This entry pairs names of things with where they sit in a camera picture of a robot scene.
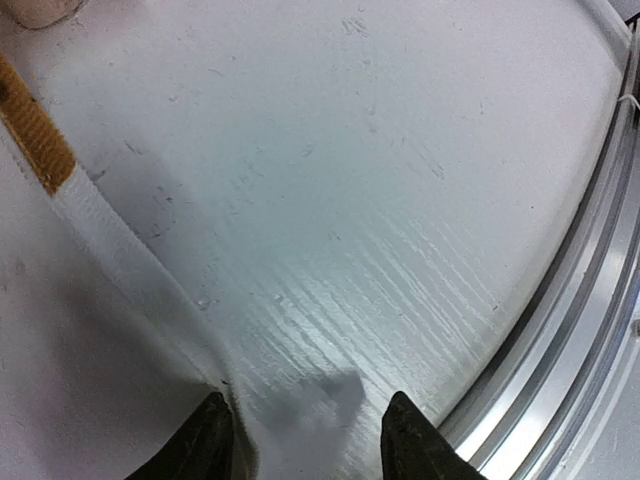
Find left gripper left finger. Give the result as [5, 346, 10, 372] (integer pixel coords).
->
[134, 392, 234, 480]

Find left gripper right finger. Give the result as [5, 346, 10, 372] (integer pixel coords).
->
[380, 391, 480, 480]

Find bear print cushion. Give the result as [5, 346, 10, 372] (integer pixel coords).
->
[1, 59, 258, 479]

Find wooden pet bed frame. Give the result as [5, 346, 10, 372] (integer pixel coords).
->
[1, 0, 83, 29]

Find aluminium front rail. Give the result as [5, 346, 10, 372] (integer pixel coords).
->
[441, 1, 639, 479]

